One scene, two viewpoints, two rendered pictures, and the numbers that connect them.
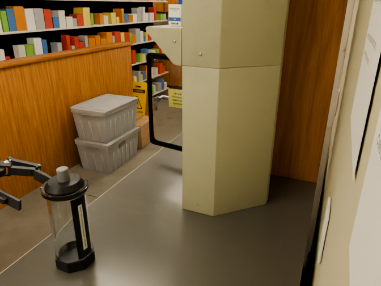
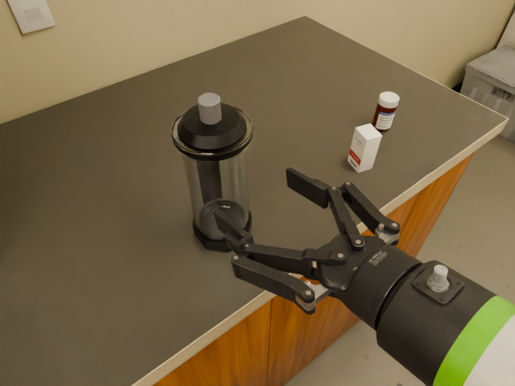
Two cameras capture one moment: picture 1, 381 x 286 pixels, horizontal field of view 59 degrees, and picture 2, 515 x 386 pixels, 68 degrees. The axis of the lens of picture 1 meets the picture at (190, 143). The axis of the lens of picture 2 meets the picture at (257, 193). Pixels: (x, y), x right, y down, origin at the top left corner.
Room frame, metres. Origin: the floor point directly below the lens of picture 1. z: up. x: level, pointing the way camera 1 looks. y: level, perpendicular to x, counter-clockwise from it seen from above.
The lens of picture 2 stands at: (1.04, 0.55, 1.49)
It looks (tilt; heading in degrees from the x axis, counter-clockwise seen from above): 48 degrees down; 209
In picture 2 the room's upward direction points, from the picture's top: straight up
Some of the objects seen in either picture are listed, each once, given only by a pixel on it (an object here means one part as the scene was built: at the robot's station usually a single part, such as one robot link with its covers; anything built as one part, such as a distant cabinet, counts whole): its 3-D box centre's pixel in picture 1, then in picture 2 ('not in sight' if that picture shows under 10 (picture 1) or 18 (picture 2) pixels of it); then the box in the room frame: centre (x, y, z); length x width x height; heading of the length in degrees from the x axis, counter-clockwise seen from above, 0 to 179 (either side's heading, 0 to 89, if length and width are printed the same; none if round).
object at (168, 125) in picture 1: (178, 105); not in sight; (1.33, 0.05, 1.19); 0.30 x 0.01 x 0.40; 59
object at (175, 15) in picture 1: (180, 15); not in sight; (1.09, 0.03, 1.54); 0.05 x 0.05 x 0.06; 51
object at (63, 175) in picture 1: (64, 180); (211, 119); (0.71, 0.30, 1.18); 0.09 x 0.09 x 0.07
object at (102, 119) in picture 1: (107, 117); not in sight; (3.29, 0.85, 0.49); 0.60 x 0.42 x 0.33; 157
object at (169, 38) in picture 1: (186, 41); not in sight; (1.13, 0.02, 1.46); 0.32 x 0.12 x 0.10; 157
